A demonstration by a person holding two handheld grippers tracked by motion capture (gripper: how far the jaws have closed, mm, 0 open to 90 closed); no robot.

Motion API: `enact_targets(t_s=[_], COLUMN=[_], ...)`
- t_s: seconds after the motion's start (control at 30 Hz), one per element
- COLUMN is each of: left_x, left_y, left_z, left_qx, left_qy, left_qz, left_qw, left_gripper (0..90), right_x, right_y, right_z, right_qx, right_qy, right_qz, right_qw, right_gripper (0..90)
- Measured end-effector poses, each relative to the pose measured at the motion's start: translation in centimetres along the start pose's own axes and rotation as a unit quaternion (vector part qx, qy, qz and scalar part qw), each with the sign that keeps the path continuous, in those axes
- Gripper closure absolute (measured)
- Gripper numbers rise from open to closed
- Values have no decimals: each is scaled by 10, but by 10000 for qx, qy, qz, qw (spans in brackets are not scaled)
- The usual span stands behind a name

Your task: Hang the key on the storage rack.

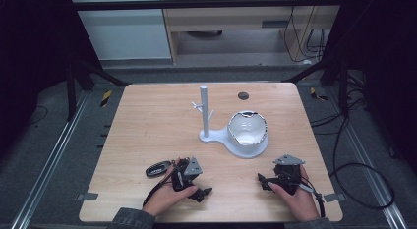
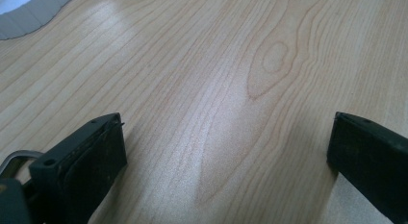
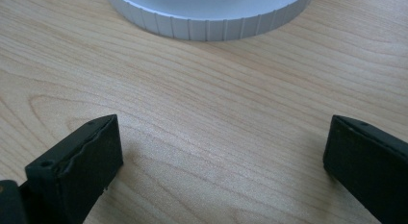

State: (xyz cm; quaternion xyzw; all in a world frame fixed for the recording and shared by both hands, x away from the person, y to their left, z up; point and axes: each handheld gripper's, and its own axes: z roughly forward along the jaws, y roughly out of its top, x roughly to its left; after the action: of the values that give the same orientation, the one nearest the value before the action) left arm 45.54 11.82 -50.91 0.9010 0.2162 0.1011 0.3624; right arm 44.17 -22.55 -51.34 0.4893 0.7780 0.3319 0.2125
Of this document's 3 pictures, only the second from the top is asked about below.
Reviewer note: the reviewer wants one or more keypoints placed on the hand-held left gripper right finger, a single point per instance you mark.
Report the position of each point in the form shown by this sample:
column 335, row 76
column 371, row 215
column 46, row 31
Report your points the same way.
column 372, row 156

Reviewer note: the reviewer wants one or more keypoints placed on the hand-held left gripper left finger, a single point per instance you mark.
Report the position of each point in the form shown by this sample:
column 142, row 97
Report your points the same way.
column 80, row 166

